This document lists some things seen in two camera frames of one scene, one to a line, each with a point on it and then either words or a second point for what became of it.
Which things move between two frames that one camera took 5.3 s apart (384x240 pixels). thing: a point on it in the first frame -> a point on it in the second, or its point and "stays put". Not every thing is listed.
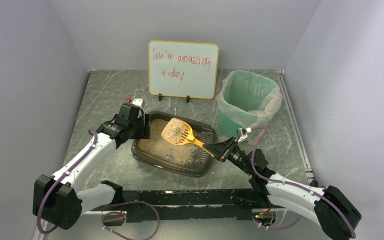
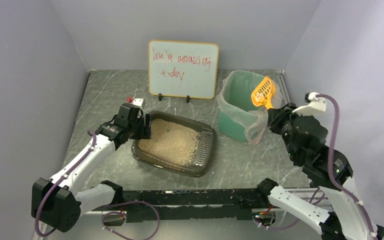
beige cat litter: (170, 140) stays put
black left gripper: (142, 125) stays put
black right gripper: (227, 149) -> (274, 116)
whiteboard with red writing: (183, 69) stays put
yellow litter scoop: (182, 132) -> (262, 95)
